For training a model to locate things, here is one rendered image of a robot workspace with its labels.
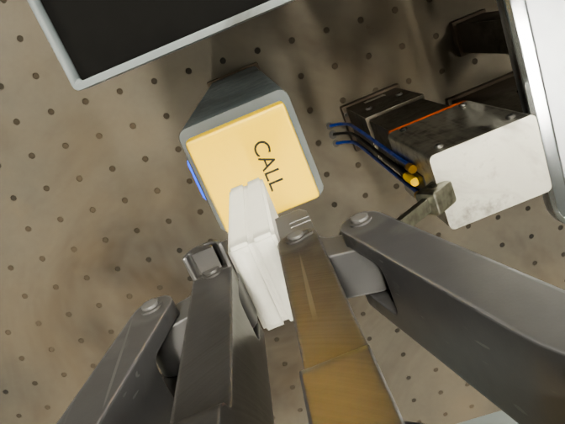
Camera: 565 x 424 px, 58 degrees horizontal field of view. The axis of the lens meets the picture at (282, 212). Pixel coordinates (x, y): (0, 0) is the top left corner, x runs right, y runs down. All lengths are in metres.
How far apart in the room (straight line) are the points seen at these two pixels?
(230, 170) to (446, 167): 0.20
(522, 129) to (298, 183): 0.22
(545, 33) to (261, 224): 0.40
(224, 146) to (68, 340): 0.66
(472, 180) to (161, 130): 0.47
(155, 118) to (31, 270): 0.31
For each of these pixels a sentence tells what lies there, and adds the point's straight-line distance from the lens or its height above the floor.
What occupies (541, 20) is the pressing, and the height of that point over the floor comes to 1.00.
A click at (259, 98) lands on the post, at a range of 0.31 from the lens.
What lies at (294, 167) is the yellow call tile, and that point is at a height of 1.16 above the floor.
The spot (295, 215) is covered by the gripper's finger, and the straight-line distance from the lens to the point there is 0.18.
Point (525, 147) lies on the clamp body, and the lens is 0.45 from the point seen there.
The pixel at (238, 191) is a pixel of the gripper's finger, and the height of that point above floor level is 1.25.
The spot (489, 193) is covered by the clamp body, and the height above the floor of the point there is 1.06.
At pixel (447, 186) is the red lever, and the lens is 0.43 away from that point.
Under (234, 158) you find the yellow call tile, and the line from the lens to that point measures 0.29.
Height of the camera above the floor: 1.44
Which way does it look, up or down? 72 degrees down
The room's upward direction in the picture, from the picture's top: 164 degrees clockwise
